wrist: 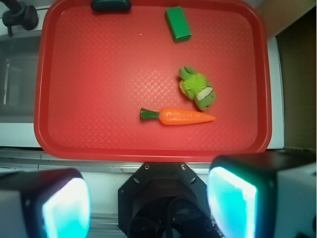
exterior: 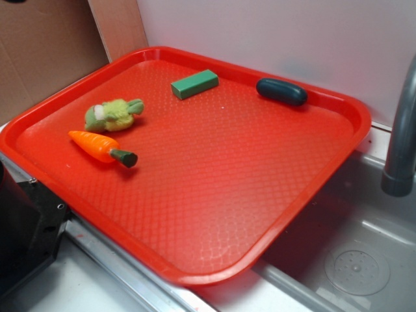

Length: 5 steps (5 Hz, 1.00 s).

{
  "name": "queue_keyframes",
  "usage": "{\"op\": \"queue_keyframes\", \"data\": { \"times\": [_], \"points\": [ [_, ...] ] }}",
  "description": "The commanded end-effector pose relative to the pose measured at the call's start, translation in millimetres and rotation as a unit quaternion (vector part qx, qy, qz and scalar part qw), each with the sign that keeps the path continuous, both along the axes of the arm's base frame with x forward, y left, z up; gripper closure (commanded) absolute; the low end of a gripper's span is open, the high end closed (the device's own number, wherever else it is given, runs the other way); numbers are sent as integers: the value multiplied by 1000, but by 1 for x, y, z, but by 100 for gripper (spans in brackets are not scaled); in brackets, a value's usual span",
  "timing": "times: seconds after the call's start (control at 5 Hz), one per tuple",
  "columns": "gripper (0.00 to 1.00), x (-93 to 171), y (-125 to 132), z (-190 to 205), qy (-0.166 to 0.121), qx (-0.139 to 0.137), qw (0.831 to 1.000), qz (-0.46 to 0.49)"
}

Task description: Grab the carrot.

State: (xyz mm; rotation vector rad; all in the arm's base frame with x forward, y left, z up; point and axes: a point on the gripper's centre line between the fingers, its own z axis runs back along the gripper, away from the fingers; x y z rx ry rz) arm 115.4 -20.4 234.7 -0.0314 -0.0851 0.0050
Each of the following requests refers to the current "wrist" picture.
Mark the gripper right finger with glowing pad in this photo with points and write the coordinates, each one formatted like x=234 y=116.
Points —
x=264 y=195

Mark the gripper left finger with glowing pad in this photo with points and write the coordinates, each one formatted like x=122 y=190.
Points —
x=44 y=204

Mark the orange toy carrot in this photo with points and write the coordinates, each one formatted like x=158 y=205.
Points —
x=175 y=116

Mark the green plush toy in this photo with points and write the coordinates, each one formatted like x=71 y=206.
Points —
x=196 y=87

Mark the red plastic tray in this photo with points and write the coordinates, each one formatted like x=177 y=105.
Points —
x=96 y=70

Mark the grey toy sink basin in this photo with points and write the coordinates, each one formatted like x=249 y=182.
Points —
x=18 y=74

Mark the green rectangular block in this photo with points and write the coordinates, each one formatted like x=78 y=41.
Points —
x=178 y=24

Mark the dark green toy cucumber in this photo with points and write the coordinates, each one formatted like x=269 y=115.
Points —
x=111 y=5

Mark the black octagonal mount plate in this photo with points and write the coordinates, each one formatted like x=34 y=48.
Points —
x=165 y=200

